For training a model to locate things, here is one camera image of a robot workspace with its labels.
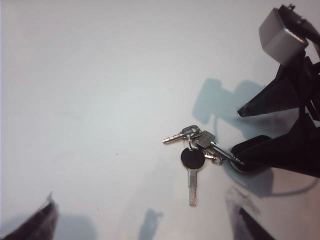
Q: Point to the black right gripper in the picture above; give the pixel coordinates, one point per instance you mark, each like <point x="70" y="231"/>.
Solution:
<point x="313" y="87"/>

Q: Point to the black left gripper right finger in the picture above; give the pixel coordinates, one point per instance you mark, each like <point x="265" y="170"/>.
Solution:
<point x="250" y="225"/>

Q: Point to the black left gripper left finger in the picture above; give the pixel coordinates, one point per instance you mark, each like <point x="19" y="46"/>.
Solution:
<point x="37" y="222"/>

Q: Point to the bunch of keys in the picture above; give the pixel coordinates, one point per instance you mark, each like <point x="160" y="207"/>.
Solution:
<point x="192" y="158"/>

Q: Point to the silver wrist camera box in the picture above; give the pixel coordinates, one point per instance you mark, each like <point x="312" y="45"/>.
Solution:
<point x="280" y="37"/>

